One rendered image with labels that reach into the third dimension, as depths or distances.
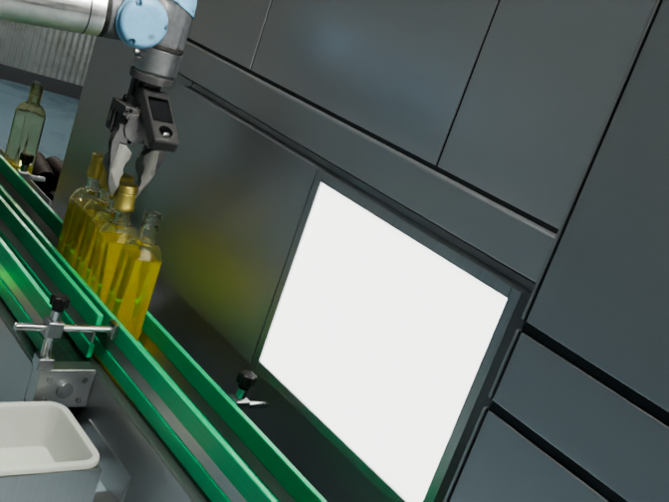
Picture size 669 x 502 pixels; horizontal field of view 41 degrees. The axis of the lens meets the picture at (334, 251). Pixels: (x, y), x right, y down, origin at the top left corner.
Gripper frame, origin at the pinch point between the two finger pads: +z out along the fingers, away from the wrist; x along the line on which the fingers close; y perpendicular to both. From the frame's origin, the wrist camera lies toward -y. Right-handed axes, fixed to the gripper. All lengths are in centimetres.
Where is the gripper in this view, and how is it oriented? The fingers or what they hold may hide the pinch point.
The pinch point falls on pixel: (126, 190)
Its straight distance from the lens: 156.9
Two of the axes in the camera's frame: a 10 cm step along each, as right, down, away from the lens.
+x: -7.8, -1.0, -6.2
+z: -3.2, 9.1, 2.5
